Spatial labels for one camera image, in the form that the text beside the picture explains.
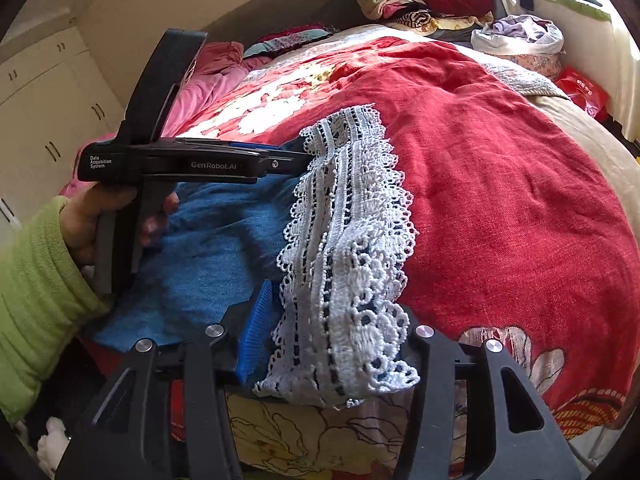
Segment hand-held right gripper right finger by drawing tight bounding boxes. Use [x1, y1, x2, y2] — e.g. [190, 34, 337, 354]
[394, 305, 583, 480]

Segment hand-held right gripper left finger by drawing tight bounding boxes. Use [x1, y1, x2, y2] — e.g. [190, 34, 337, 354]
[56, 279, 276, 480]

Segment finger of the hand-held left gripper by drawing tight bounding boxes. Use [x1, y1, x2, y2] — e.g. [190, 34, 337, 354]
[231, 141, 283, 155]
[259, 151, 315, 178]

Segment blue pants with lace trim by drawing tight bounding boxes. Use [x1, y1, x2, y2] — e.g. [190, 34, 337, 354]
[91, 102, 422, 409]

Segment person's left forearm green sleeve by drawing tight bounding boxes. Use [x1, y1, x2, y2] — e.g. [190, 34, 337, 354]
[0, 195, 112, 426]

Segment person's left hand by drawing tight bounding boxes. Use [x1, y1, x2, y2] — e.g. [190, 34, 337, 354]
[59, 186, 181, 267]

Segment pink duvet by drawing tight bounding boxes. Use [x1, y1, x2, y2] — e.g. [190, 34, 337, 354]
[60, 41, 273, 198]

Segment teal and maroon pillow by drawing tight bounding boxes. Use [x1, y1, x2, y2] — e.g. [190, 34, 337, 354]
[243, 22, 338, 59]

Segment cream wardrobe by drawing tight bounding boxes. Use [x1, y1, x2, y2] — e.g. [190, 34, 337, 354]
[0, 26, 127, 233]

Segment dark grey headboard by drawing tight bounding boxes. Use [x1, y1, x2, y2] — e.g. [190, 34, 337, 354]
[199, 0, 373, 48]

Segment red floral bedspread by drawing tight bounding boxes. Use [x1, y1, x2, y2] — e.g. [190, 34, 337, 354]
[75, 24, 640, 476]

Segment white cloth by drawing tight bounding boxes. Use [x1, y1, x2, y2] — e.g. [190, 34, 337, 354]
[36, 416, 72, 478]

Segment white bag of clothes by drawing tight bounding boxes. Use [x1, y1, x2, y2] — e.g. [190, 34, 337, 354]
[471, 14, 565, 57]

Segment floral basket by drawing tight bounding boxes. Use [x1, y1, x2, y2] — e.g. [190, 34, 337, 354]
[510, 52, 563, 82]

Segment red packet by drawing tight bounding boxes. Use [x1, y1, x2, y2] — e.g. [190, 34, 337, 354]
[554, 65, 612, 123]

